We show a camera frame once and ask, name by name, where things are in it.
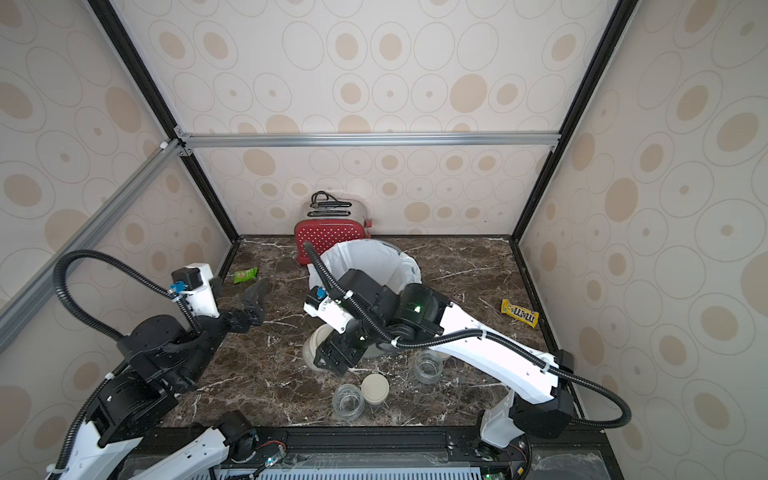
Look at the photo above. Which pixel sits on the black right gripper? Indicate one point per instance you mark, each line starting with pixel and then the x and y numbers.
pixel 335 352

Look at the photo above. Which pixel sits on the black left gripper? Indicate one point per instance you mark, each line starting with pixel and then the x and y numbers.
pixel 250 317

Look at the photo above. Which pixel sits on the beige lidded jar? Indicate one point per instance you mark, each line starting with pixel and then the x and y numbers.
pixel 348 402
pixel 310 346

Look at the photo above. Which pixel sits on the glass jar with rice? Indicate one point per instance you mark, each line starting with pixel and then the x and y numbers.
pixel 427 367

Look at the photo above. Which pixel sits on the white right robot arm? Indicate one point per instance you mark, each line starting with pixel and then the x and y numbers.
pixel 365 314

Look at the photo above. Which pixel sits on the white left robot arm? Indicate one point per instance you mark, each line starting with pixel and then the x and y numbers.
pixel 162 360

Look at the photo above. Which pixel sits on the green snack packet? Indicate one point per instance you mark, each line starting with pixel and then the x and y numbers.
pixel 245 275

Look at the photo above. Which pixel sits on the red polka dot toaster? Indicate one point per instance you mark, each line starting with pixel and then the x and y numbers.
pixel 326 221

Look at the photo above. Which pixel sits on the white plastic bin liner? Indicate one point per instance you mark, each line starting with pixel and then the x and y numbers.
pixel 382 261

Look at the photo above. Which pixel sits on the yellow candy packet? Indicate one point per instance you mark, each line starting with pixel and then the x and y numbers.
pixel 523 315

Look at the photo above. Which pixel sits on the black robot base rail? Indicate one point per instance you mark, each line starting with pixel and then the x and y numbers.
pixel 493 448

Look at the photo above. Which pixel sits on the aluminium horizontal back rail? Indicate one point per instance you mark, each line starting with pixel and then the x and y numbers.
pixel 546 138

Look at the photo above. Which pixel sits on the aluminium left side rail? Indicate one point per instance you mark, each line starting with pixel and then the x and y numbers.
pixel 33 295

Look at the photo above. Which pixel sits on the black vertical frame post left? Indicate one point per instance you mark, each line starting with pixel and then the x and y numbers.
pixel 107 16

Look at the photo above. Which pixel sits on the black vertical frame post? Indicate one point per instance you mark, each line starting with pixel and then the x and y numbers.
pixel 107 16
pixel 606 47

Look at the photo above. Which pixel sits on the black vertical frame post right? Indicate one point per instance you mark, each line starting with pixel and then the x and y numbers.
pixel 606 47

